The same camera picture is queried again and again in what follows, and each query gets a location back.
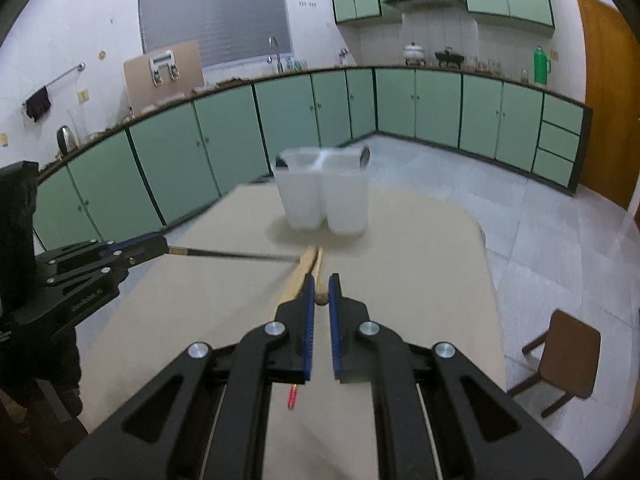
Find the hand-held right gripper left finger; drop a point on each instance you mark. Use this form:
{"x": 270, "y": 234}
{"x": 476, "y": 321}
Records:
{"x": 308, "y": 340}

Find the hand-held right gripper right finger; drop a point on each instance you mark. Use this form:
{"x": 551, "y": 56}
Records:
{"x": 336, "y": 340}

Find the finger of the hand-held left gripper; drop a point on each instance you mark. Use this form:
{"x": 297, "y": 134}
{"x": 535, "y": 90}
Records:
{"x": 140, "y": 249}
{"x": 95, "y": 287}

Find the red chopstick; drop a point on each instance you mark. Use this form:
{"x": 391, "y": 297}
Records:
{"x": 292, "y": 397}

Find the wooden chopstick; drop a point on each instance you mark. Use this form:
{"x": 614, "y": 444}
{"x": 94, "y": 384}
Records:
{"x": 299, "y": 276}
{"x": 319, "y": 272}

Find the black chopstick with gold end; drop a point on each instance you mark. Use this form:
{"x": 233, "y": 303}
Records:
{"x": 225, "y": 254}

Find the white double utensil holder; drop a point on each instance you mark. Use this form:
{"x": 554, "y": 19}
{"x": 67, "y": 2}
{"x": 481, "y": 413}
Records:
{"x": 345, "y": 200}

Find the metal kettle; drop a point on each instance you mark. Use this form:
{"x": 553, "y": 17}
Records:
{"x": 65, "y": 139}

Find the clear plastic pitcher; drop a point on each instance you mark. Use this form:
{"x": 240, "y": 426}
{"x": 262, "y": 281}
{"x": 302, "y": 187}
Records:
{"x": 79, "y": 125}

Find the dark cloth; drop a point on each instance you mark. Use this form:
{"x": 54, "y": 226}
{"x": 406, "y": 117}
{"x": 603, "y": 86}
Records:
{"x": 38, "y": 104}

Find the wooden board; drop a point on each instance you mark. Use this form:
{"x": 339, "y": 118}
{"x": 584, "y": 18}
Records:
{"x": 137, "y": 85}

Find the brown wooden chair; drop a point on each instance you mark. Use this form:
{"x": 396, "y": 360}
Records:
{"x": 570, "y": 355}

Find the metal sink faucet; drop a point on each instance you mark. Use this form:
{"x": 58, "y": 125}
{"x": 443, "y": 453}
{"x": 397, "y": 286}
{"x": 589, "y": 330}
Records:
{"x": 277, "y": 55}

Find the small bottles by sink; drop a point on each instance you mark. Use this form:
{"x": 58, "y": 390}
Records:
{"x": 296, "y": 64}

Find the grey window blind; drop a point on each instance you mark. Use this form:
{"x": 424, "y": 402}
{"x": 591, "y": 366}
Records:
{"x": 210, "y": 10}

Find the green lower kitchen cabinets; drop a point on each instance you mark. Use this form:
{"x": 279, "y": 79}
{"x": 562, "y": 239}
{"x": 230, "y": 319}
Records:
{"x": 430, "y": 105}

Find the white cooking pot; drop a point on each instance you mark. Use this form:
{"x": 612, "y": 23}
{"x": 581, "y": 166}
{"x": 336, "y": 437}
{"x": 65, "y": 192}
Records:
{"x": 414, "y": 54}

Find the black wok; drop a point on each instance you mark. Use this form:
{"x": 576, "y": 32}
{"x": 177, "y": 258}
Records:
{"x": 447, "y": 57}

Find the row of glass jars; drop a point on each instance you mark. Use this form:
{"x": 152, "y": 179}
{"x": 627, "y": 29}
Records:
{"x": 492, "y": 67}

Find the green thermos flask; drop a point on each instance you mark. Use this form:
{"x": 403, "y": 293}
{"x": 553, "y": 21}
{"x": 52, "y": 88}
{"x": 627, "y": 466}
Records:
{"x": 541, "y": 67}

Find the wooden door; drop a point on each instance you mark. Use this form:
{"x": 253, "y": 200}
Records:
{"x": 605, "y": 110}

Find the metal towel rail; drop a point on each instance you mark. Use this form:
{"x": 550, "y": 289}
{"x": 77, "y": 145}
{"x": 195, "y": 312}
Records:
{"x": 60, "y": 77}

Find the metal bracket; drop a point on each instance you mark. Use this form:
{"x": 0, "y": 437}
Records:
{"x": 163, "y": 65}

